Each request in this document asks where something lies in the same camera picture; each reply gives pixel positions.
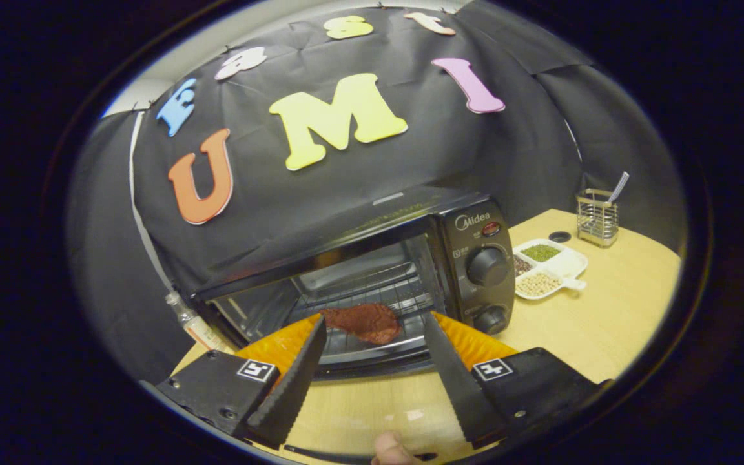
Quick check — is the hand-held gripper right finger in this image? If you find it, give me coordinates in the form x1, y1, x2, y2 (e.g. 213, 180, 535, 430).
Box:
422, 311, 600, 450

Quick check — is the small clear bottle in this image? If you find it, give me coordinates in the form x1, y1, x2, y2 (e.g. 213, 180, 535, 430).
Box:
165, 291, 225, 353

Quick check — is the metal utensil handle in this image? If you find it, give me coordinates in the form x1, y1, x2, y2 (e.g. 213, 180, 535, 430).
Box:
607, 171, 630, 205

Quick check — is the black toaster oven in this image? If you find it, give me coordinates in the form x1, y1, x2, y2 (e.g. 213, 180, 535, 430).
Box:
191, 192, 517, 464

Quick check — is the white divided dish with grains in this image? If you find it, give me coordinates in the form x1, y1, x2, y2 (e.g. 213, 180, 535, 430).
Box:
513, 239, 589, 301

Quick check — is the metal wire utensil holder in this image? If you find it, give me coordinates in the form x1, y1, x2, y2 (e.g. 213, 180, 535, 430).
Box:
576, 189, 619, 249

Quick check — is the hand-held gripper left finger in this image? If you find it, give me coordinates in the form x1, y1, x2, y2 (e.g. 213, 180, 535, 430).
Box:
156, 314, 328, 450

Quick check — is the brown meat piece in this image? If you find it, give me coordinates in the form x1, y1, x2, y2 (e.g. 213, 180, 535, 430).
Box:
319, 304, 404, 345

